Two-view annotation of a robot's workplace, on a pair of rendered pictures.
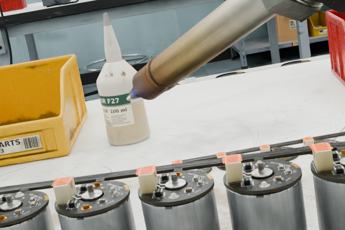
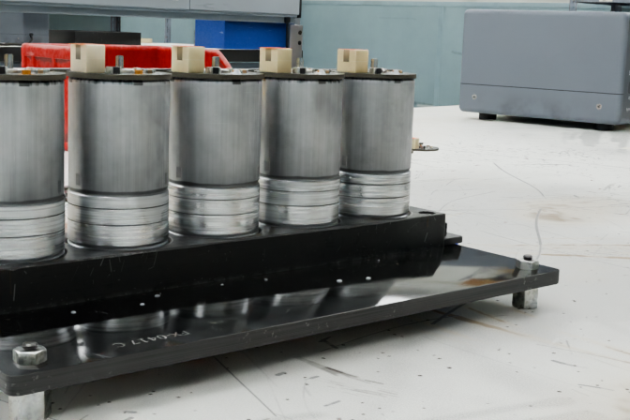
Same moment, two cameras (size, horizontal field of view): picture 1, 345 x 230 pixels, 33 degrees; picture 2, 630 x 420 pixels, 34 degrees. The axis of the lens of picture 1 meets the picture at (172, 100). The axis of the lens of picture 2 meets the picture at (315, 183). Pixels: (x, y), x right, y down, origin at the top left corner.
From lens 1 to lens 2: 0.19 m
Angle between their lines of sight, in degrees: 46
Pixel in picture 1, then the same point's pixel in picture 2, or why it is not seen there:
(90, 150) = not seen: outside the picture
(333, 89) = not seen: hidden behind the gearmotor
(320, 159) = (359, 58)
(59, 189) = (94, 50)
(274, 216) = (331, 109)
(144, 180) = (194, 54)
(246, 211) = (304, 102)
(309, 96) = not seen: hidden behind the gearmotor
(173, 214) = (239, 92)
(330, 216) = (367, 122)
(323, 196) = (361, 99)
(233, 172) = (283, 60)
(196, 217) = (258, 101)
